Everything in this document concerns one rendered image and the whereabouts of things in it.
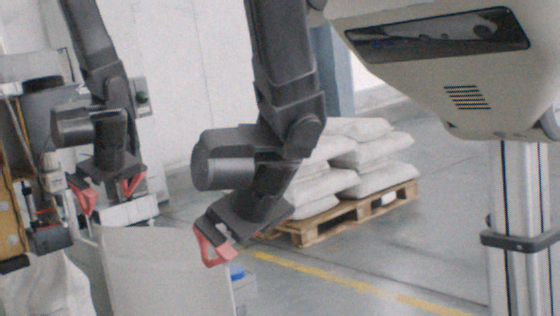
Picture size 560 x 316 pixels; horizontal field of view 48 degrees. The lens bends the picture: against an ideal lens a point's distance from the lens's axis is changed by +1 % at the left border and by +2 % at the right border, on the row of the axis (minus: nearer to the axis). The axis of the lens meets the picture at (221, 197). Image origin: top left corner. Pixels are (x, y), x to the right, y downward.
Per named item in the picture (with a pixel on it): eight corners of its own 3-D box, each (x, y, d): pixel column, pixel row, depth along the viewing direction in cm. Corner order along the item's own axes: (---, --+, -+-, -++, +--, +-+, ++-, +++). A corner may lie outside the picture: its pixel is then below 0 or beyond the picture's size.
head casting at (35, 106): (151, 194, 143) (124, 64, 136) (49, 226, 130) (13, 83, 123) (98, 182, 168) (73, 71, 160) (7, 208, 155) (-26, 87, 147)
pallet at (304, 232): (419, 196, 464) (417, 178, 461) (304, 249, 398) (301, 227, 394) (336, 187, 529) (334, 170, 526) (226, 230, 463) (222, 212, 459)
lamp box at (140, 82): (153, 115, 141) (145, 75, 139) (136, 119, 139) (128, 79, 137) (138, 115, 147) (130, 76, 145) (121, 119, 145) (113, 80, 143)
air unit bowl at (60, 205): (73, 220, 127) (67, 191, 126) (59, 224, 126) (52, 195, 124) (68, 218, 130) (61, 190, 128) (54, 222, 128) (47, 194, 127)
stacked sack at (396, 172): (424, 180, 460) (422, 159, 457) (361, 205, 426) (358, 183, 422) (378, 175, 495) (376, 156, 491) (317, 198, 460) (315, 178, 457)
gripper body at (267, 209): (204, 214, 80) (221, 176, 75) (254, 182, 86) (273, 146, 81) (239, 248, 78) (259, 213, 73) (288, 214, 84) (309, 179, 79)
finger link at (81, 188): (65, 210, 117) (65, 169, 111) (96, 196, 122) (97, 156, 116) (88, 229, 114) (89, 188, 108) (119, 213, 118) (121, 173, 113)
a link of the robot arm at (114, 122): (132, 114, 107) (120, 98, 110) (93, 119, 103) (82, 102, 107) (130, 147, 111) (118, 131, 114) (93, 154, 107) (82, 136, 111)
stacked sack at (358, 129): (398, 134, 454) (396, 114, 451) (357, 148, 432) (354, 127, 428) (332, 132, 509) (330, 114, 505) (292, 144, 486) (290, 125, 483)
